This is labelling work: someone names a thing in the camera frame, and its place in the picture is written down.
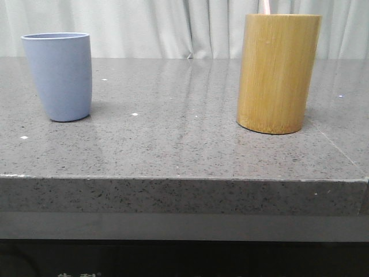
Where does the blue plastic cup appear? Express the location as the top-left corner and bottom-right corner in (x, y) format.
(21, 32), (92, 122)

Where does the bamboo cylindrical holder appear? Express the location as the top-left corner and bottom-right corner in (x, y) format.
(236, 14), (322, 134)

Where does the white curtain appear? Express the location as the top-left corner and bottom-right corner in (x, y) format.
(1, 1), (368, 59)

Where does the pink chopstick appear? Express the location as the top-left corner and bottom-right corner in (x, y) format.
(262, 0), (271, 14)

